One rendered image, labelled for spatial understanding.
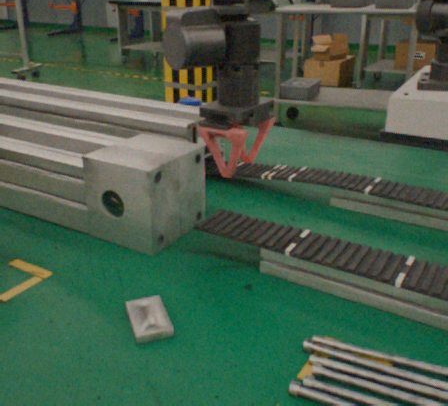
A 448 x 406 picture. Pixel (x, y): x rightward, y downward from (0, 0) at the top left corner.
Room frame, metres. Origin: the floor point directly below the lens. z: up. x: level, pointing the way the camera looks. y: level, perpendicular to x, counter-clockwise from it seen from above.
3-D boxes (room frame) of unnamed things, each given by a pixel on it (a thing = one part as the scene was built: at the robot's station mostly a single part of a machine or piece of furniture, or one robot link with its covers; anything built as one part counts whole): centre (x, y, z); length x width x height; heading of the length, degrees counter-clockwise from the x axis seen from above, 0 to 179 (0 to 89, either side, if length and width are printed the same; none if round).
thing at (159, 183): (0.56, 0.08, 0.83); 0.12 x 0.09 x 0.10; 149
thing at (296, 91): (3.74, -0.80, 0.50); 1.03 x 0.55 x 1.01; 70
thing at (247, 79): (0.70, -0.02, 0.91); 0.10 x 0.07 x 0.07; 149
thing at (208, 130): (0.69, -0.01, 0.84); 0.07 x 0.07 x 0.09; 59
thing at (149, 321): (0.37, 0.06, 0.78); 0.05 x 0.03 x 0.01; 20
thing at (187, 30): (0.68, 0.01, 1.00); 0.12 x 0.09 x 0.12; 126
